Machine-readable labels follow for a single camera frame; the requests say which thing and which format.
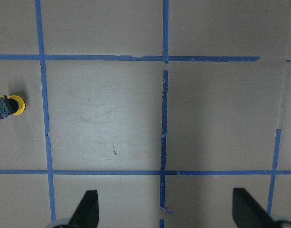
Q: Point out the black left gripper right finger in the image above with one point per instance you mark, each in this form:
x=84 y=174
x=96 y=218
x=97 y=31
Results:
x=246 y=211

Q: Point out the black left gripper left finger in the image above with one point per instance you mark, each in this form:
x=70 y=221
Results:
x=86 y=214

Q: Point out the yellow push button switch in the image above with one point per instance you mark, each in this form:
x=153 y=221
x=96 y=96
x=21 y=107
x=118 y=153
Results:
x=11 y=105

